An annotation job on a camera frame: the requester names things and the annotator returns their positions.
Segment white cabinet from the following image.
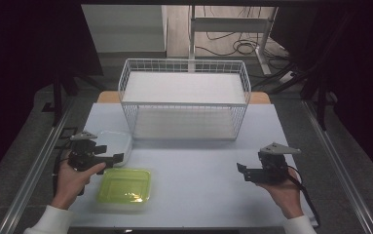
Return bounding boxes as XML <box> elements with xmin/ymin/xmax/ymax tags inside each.
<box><xmin>81</xmin><ymin>4</ymin><xmax>169</xmax><ymax>54</ymax></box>

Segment white power strip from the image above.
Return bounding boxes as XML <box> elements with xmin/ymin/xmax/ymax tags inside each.
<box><xmin>278</xmin><ymin>70</ymin><xmax>296</xmax><ymax>85</ymax></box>

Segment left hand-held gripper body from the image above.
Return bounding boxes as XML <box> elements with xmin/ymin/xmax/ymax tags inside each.
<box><xmin>67</xmin><ymin>130</ymin><xmax>108</xmax><ymax>173</ymax></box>

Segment black cables on floor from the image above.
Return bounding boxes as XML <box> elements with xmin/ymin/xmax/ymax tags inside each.
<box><xmin>195</xmin><ymin>5</ymin><xmax>290</xmax><ymax>62</ymax></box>

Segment white wire rack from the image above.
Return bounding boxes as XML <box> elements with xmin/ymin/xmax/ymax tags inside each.
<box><xmin>118</xmin><ymin>58</ymin><xmax>252</xmax><ymax>142</ymax></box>

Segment dark curtain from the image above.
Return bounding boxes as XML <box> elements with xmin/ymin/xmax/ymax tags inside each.
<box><xmin>270</xmin><ymin>0</ymin><xmax>373</xmax><ymax>187</ymax></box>
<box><xmin>0</xmin><ymin>0</ymin><xmax>104</xmax><ymax>190</ymax></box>

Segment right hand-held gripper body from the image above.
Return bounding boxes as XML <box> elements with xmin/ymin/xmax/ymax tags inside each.
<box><xmin>254</xmin><ymin>141</ymin><xmax>302</xmax><ymax>185</ymax></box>

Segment white metal desk frame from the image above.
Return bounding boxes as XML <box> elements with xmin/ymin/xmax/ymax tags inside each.
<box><xmin>188</xmin><ymin>5</ymin><xmax>280</xmax><ymax>77</ymax></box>

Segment green lidded food container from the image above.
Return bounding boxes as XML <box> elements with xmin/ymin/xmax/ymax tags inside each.
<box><xmin>95</xmin><ymin>167</ymin><xmax>153</xmax><ymax>213</ymax></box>

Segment white food container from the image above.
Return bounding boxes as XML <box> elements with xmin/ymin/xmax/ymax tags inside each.
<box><xmin>91</xmin><ymin>130</ymin><xmax>133</xmax><ymax>169</ymax></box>

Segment pale blue table mat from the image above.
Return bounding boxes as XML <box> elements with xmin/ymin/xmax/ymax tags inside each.
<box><xmin>60</xmin><ymin>102</ymin><xmax>318</xmax><ymax>229</ymax></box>

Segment person's left hand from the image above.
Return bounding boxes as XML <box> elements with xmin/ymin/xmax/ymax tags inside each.
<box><xmin>51</xmin><ymin>161</ymin><xmax>107</xmax><ymax>211</ymax></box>

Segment black tripod stand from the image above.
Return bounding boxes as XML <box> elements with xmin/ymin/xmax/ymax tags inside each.
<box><xmin>299</xmin><ymin>73</ymin><xmax>338</xmax><ymax>132</ymax></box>
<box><xmin>41</xmin><ymin>72</ymin><xmax>106</xmax><ymax>129</ymax></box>

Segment person's right hand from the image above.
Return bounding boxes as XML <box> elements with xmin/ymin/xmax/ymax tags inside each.
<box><xmin>257</xmin><ymin>173</ymin><xmax>306</xmax><ymax>219</ymax></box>

